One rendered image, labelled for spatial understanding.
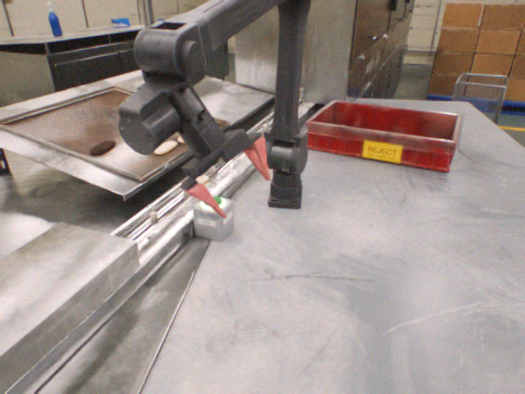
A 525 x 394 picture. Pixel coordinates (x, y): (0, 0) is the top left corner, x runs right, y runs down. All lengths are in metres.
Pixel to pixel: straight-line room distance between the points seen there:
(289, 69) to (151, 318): 0.59
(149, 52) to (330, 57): 1.28
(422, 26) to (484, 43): 2.80
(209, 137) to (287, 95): 0.38
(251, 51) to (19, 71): 1.73
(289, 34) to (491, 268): 0.64
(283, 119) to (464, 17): 4.81
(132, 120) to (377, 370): 0.50
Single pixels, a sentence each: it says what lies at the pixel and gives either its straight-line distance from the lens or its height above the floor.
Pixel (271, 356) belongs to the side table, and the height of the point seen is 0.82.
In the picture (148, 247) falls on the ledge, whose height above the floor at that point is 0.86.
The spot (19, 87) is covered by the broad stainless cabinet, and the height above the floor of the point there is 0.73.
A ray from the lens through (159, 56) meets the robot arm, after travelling 0.55.
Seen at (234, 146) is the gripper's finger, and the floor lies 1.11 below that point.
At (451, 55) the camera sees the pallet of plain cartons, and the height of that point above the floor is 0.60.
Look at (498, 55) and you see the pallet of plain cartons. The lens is 5.41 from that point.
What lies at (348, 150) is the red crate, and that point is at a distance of 1.35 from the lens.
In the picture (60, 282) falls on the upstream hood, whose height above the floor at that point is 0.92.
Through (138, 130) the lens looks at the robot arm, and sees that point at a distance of 0.53.
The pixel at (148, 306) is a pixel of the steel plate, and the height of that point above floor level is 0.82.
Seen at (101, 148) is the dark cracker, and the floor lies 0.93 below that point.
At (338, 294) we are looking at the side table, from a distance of 0.76.
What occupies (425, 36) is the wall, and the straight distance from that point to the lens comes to 8.05.
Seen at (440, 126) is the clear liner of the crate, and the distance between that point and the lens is 1.58.
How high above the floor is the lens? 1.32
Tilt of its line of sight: 28 degrees down
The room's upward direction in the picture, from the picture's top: straight up
